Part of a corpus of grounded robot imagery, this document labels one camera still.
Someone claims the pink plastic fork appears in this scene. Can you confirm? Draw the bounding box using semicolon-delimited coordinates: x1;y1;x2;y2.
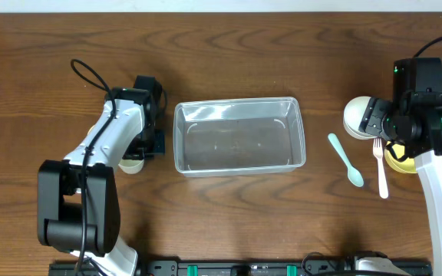
373;137;389;199

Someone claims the white bowl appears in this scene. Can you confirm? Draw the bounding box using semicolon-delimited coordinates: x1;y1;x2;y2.
343;96;374;140

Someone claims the yellow bowl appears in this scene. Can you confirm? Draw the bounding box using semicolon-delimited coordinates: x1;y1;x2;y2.
384;144;417;174

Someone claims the mint green spoon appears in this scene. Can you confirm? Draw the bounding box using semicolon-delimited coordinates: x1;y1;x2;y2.
328;133;364;188

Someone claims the pale grey cup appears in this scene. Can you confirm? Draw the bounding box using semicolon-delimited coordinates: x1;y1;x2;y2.
118;159;144;175

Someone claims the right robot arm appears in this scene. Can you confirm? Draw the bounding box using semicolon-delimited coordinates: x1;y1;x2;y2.
358;57;442;275

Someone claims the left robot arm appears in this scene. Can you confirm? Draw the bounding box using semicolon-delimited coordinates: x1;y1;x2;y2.
38;81;167;275

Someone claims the clear plastic container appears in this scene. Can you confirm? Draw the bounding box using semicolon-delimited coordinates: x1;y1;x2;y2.
173;97;306;177

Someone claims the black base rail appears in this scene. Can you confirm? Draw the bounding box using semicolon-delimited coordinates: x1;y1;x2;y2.
48;251;434;276

